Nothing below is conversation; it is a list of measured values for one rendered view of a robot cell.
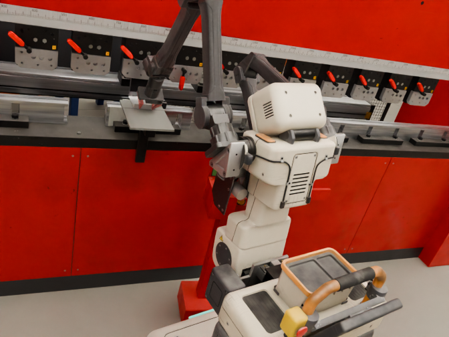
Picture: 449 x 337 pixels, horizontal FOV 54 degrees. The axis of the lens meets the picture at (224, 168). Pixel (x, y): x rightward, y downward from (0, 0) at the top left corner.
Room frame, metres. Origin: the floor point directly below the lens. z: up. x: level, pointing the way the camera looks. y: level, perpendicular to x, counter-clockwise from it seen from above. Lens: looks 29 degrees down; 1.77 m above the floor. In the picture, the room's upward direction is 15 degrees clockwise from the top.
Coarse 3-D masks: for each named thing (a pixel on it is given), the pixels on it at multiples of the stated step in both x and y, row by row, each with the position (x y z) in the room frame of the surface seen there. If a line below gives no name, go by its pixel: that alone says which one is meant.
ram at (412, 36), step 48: (0, 0) 1.53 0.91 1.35; (48, 0) 1.60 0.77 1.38; (96, 0) 1.68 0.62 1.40; (144, 0) 1.76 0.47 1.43; (240, 0) 1.94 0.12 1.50; (288, 0) 2.05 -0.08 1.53; (336, 0) 2.16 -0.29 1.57; (384, 0) 2.28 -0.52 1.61; (432, 0) 2.41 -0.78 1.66; (240, 48) 1.97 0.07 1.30; (336, 48) 2.20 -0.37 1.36; (384, 48) 2.33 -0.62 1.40; (432, 48) 2.48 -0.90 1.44
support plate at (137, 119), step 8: (128, 104) 1.73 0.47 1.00; (128, 112) 1.66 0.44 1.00; (136, 112) 1.68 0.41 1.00; (144, 112) 1.70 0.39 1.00; (152, 112) 1.72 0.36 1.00; (160, 112) 1.74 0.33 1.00; (128, 120) 1.58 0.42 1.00; (136, 120) 1.60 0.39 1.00; (144, 120) 1.62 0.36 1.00; (152, 120) 1.64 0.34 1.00; (160, 120) 1.66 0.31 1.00; (168, 120) 1.68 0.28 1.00; (136, 128) 1.54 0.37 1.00; (144, 128) 1.55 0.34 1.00; (152, 128) 1.57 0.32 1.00; (160, 128) 1.59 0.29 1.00; (168, 128) 1.61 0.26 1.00
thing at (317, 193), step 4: (312, 188) 2.14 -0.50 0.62; (316, 188) 2.15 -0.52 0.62; (320, 188) 2.16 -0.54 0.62; (324, 188) 2.17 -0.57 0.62; (328, 188) 2.19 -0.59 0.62; (312, 192) 2.12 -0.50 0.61; (316, 192) 2.13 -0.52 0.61; (320, 192) 2.14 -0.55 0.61; (324, 192) 2.16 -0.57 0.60; (328, 192) 2.17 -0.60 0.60; (312, 196) 2.12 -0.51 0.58; (316, 196) 2.14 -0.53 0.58; (320, 196) 2.15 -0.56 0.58; (324, 196) 2.16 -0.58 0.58; (328, 196) 2.17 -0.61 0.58; (312, 200) 2.13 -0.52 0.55
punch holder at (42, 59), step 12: (24, 24) 1.56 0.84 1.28; (24, 36) 1.56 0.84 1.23; (36, 36) 1.58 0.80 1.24; (48, 36) 1.60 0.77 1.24; (24, 48) 1.56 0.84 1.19; (36, 48) 1.59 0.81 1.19; (48, 48) 1.60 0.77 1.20; (24, 60) 1.56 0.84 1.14; (36, 60) 1.58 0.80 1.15; (48, 60) 1.60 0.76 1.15
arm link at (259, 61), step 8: (248, 56) 1.80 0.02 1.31; (256, 56) 1.79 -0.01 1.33; (264, 56) 1.83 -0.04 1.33; (240, 64) 1.82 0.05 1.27; (248, 64) 1.79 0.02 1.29; (256, 64) 1.77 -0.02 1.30; (264, 64) 1.75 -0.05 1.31; (248, 72) 1.81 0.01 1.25; (256, 72) 1.84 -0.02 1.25; (264, 72) 1.74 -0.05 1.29; (272, 72) 1.71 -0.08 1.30; (272, 80) 1.70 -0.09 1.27; (280, 80) 1.67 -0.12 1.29; (288, 80) 1.70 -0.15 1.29
